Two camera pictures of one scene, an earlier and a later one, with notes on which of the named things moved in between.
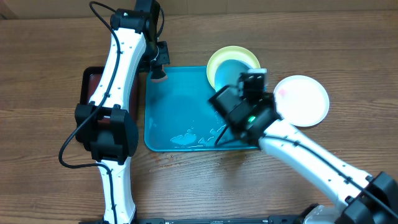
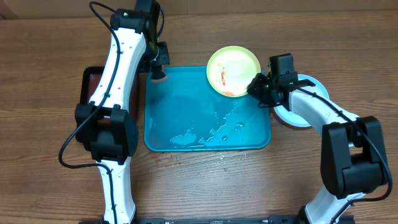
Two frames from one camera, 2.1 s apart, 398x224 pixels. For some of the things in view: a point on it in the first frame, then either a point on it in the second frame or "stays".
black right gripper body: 239,129 → 262,91
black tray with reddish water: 89,79 stays
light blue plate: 228,73 → 289,116
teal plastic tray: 178,116 stays
